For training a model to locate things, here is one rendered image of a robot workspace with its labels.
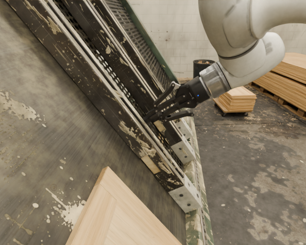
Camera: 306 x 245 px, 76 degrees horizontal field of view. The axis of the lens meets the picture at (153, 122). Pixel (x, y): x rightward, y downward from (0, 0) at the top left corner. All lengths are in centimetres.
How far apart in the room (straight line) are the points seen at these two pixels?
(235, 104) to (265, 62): 300
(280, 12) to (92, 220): 50
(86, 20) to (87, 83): 33
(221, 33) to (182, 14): 506
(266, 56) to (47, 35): 54
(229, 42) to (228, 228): 165
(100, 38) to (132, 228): 65
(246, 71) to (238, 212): 165
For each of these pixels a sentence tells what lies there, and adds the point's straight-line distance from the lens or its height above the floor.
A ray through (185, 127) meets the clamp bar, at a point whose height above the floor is 99.
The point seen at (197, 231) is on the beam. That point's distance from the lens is 77.
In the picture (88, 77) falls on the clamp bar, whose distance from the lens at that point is 57.
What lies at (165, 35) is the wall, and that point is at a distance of 548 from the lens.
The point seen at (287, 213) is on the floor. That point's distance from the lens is 227.
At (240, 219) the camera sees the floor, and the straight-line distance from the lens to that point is 203.
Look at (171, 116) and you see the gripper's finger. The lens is 63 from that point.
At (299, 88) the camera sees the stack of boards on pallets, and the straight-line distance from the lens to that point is 428.
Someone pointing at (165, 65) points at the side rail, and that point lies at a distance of 183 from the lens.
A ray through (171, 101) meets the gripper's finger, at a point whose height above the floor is 131.
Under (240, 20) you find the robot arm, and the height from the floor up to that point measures 153.
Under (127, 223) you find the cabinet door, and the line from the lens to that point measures 49.
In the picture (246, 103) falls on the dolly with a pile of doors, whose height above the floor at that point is 26.
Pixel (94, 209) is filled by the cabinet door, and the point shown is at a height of 122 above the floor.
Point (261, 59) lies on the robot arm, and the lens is 56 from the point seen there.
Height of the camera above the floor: 154
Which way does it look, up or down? 28 degrees down
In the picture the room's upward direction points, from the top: straight up
